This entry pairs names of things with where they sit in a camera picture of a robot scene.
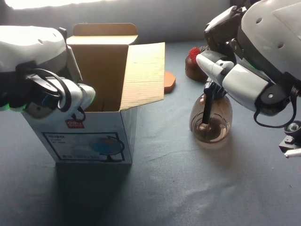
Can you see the orange hexagon block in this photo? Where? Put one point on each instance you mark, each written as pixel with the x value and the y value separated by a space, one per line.
pixel 169 82

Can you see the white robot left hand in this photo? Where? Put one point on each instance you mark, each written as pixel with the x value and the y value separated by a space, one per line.
pixel 30 44

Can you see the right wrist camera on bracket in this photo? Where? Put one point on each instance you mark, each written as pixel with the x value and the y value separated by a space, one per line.
pixel 290 141

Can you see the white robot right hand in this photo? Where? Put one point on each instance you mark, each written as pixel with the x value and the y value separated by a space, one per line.
pixel 263 35

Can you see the grey table cloth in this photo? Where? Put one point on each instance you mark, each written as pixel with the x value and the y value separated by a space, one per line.
pixel 188 179

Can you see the open cardboard box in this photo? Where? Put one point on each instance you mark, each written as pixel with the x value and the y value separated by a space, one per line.
pixel 94 146

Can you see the brown transparent spray bottle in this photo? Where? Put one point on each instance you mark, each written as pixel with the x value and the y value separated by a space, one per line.
pixel 211 128

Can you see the chocolate toy cake with strawberry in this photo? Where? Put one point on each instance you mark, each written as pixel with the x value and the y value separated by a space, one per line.
pixel 192 70

